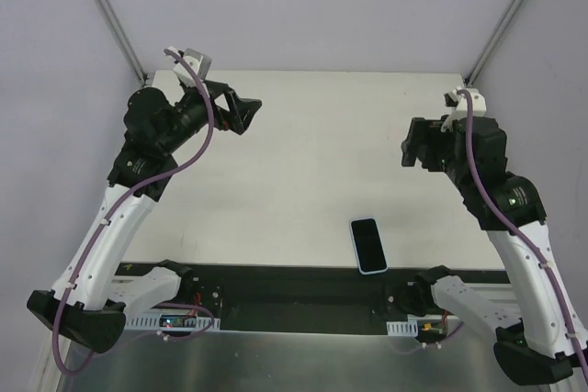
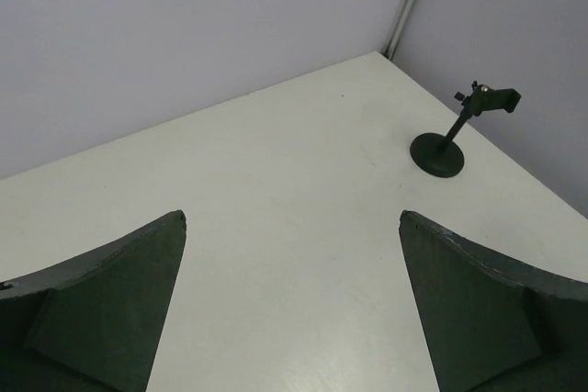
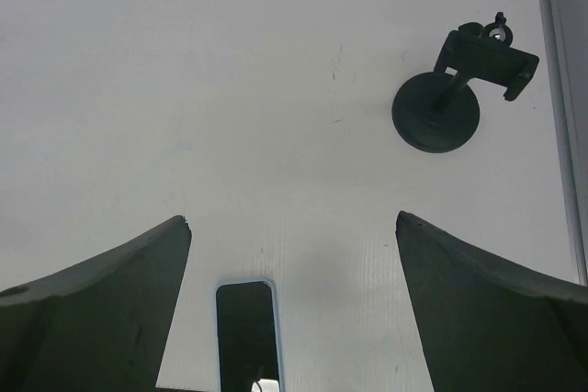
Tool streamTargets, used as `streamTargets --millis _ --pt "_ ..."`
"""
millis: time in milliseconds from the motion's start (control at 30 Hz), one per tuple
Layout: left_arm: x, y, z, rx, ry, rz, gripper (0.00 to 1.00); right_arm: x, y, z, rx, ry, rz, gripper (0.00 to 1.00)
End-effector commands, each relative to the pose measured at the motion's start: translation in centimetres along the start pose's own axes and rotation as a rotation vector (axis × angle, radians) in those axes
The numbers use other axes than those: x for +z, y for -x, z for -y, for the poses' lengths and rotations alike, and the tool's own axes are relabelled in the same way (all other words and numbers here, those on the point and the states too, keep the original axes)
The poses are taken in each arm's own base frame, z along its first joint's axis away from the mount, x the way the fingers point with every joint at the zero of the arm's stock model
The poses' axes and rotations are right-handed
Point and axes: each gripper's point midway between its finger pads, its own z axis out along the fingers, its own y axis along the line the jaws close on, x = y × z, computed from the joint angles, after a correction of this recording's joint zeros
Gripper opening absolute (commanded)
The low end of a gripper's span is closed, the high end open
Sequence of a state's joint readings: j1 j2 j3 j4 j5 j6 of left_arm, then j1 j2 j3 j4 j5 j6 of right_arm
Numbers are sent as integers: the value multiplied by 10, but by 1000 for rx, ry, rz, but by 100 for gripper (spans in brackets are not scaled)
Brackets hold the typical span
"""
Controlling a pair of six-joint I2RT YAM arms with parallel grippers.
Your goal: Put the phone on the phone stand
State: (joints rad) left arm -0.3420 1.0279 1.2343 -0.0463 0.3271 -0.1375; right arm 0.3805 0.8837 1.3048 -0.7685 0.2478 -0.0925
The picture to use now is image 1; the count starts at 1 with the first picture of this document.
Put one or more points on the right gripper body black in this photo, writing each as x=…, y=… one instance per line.
x=425, y=144

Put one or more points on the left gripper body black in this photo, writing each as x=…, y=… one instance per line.
x=220, y=107

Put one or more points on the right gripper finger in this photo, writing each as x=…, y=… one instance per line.
x=414, y=149
x=419, y=129

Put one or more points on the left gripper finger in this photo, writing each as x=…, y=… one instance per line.
x=227, y=99
x=238, y=117

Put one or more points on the phone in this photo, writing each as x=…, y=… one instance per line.
x=369, y=252

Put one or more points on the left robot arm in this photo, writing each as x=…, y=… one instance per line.
x=82, y=305

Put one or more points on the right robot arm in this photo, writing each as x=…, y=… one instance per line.
x=543, y=342

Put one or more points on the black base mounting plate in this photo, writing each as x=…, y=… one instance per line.
x=311, y=300

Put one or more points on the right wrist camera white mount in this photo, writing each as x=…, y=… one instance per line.
x=460, y=101

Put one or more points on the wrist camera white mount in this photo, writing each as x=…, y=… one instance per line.
x=198, y=62
x=460, y=101

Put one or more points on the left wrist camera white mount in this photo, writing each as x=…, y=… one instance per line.
x=198, y=62

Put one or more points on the right white cable duct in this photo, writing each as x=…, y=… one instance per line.
x=414, y=327

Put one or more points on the white cable duct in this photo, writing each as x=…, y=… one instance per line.
x=172, y=322
x=414, y=327

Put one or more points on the left aluminium frame post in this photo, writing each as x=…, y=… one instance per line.
x=122, y=40

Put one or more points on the aluminium frame post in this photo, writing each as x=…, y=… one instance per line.
x=122, y=40
x=505, y=21

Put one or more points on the right aluminium frame post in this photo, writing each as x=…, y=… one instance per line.
x=505, y=21

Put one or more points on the left white cable duct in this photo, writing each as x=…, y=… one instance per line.
x=172, y=322

